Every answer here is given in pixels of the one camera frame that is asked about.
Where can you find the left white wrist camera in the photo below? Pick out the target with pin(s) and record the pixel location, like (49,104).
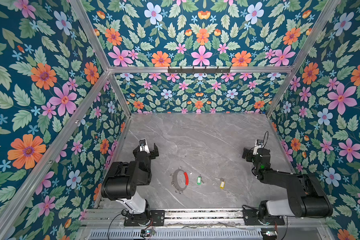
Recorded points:
(143,146)

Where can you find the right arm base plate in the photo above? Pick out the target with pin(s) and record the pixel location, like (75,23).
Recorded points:
(253,218)

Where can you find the yellow tagged key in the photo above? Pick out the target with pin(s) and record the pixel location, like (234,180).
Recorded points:
(222,183)

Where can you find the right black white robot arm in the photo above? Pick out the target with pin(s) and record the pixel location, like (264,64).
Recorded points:
(305,196)

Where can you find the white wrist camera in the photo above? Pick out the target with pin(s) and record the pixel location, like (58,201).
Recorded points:
(258,145)
(143,146)

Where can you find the metal keyring with red handle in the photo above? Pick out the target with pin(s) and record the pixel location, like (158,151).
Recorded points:
(180,180)

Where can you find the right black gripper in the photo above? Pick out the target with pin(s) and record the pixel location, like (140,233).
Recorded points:
(250,153)

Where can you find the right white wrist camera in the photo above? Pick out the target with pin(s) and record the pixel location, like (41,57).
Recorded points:
(258,145)

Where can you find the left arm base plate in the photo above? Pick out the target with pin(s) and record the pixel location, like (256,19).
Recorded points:
(153,218)

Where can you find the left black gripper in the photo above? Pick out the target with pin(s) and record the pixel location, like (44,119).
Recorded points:
(151,155)

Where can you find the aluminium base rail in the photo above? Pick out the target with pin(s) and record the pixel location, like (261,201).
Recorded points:
(198,224)

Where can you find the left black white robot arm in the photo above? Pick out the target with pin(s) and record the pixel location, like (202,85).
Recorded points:
(122,179)

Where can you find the green tagged key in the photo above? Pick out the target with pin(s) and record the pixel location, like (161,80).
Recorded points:
(199,180)

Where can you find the left small circuit board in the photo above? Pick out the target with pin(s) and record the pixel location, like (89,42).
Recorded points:
(147,233)

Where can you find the small circuit board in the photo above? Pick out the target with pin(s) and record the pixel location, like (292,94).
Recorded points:
(147,233)
(269,234)

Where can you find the black hook rail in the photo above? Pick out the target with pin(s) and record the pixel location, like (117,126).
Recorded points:
(197,70)

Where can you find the right small circuit board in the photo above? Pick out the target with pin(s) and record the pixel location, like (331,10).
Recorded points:
(269,234)

